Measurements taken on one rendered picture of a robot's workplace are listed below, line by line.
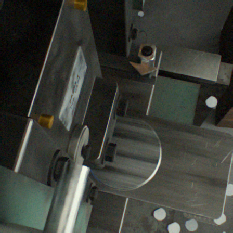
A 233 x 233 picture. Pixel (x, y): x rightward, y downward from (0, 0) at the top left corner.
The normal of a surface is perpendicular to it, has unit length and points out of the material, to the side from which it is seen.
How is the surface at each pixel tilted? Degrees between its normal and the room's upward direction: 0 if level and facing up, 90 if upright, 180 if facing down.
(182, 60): 0
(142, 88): 0
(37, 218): 90
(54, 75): 90
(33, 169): 90
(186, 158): 0
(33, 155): 90
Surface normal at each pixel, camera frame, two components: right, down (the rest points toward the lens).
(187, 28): -0.04, -0.25
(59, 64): 0.97, 0.22
